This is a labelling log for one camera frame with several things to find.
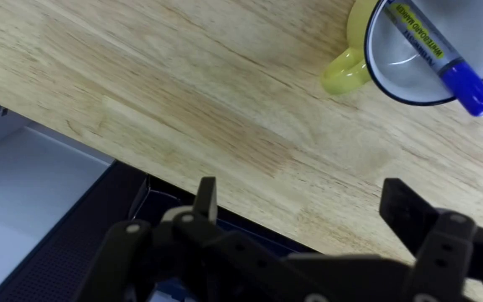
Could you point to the blue marker pen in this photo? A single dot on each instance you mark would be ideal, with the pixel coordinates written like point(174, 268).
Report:
point(468, 85)

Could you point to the yellow enamel mug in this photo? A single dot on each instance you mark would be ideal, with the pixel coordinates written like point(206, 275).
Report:
point(414, 77)

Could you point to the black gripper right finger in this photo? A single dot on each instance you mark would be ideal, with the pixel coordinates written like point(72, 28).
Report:
point(409, 206)

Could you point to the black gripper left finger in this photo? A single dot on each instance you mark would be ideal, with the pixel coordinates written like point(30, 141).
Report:
point(204, 194)

